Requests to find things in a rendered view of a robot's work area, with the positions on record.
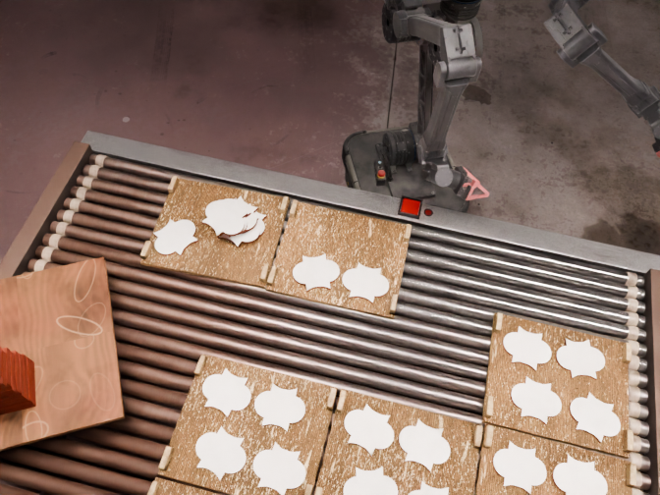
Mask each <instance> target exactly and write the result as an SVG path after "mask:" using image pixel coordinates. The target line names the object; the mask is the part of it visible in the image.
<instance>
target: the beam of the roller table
mask: <svg viewBox="0 0 660 495"><path fill-rule="evenodd" d="M81 142H83V143H88V144H90V146H91V149H92V151H93V153H94V154H97V155H98V154H102V155H106V156H108V157H111V158H115V159H120V160H124V161H129V162H133V163H137V164H141V165H146V166H150V167H155V168H159V169H164V170H168V171H173V172H177V173H182V174H186V175H191V176H195V177H200V178H203V179H208V180H212V181H217V182H221V183H226V184H230V185H235V186H239V187H244V188H248V189H253V190H257V191H262V192H266V193H274V194H278V195H282V196H288V197H291V198H295V199H300V200H304V201H309V202H313V203H318V204H322V205H327V206H331V207H336V208H340V209H345V210H349V211H353V212H357V213H362V214H366V215H371V216H375V217H380V218H384V219H389V220H393V221H398V222H402V223H407V224H411V225H416V226H419V227H424V228H428V229H433V230H437V231H442V232H446V233H451V234H455V235H460V236H464V237H469V238H473V239H478V240H482V241H486V242H490V243H495V244H499V245H504V246H508V247H513V248H521V249H525V250H530V251H534V252H539V253H543V254H548V255H552V256H557V257H561V258H565V259H569V260H574V261H578V262H583V263H587V264H592V265H596V266H601V267H605V268H610V269H614V270H618V271H623V272H631V273H636V275H640V276H643V275H644V274H645V273H646V272H647V271H648V270H649V269H650V268H652V269H656V270H660V255H657V254H652V253H647V252H643V251H638V250H634V249H629V248H625V247H616V246H612V245H607V244H603V243H598V242H595V241H590V240H586V239H581V238H576V237H572V236H567V235H563V234H558V233H554V232H549V231H544V230H540V229H535V228H531V227H527V226H523V225H518V224H514V223H509V222H504V221H500V220H495V219H491V218H486V217H482V216H477V215H472V214H468V213H463V212H460V211H455V210H451V209H446V208H441V207H437V206H432V205H428V204H422V207H421V211H420V216H419V219H414V218H410V217H406V216H401V215H398V210H399V206H400V201H401V199H400V198H396V197H392V196H388V195H383V194H379V193H374V192H366V191H361V190H357V189H352V188H348V187H343V186H339V185H334V184H329V183H325V182H320V181H316V180H312V179H308V178H303V177H298V176H294V175H289V174H285V173H280V172H276V171H271V170H267V169H262V168H257V167H253V166H248V165H245V164H240V163H236V162H231V161H226V160H222V159H217V158H213V157H208V156H204V155H199V154H194V153H190V152H185V151H182V150H177V149H173V148H168V147H164V146H159V145H154V144H150V143H145V142H141V141H136V140H132V139H127V138H122V137H114V136H110V135H105V134H102V133H97V132H93V131H87V132H86V134H85V136H84V137H83V139H82V141H81ZM425 209H431V210H432V211H433V214H432V215H431V216H426V215H424V210H425Z"/></svg>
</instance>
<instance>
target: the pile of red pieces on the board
mask: <svg viewBox="0 0 660 495"><path fill-rule="evenodd" d="M32 407H36V401H35V379H34V362H33V361H32V360H31V359H29V358H28V357H26V356H25V355H24V354H20V353H18V352H17V351H16V350H14V351H10V350H9V349H8V348H2V349H1V347H0V415H1V414H5V413H12V412H16V411H20V410H24V409H28V408H32Z"/></svg>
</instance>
